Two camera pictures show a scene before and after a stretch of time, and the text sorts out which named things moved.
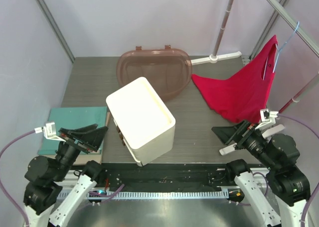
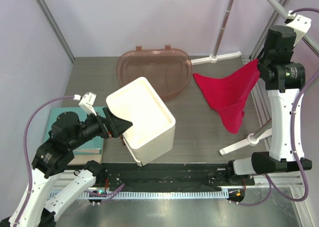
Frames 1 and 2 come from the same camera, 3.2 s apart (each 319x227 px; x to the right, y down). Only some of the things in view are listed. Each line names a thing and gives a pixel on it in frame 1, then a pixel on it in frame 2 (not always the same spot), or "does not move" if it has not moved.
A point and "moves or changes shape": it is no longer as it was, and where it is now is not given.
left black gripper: [90, 140] → [111, 125]
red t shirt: [242, 97] moves or changes shape
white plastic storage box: [142, 121] does not move
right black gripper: [244, 131] → [263, 50]
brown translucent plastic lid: [168, 70] does not move
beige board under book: [89, 158] does not move
